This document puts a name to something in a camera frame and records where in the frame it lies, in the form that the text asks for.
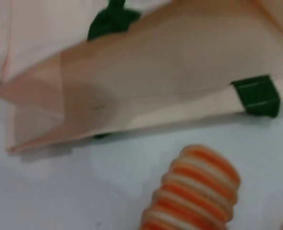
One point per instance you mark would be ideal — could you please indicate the orange striped bread roll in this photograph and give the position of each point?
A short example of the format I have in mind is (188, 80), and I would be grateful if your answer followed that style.
(191, 191)

